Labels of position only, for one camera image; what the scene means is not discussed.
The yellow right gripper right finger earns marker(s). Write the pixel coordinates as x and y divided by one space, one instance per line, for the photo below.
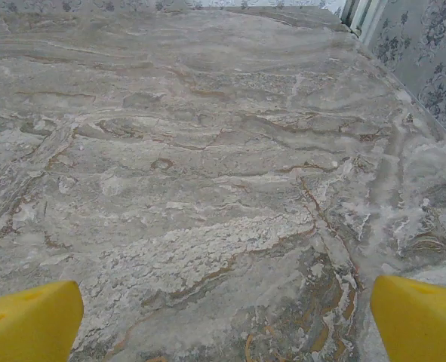
422 324

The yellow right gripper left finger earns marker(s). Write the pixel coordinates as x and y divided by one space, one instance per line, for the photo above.
26 324

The aluminium frame post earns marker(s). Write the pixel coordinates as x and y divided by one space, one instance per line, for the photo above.
366 19

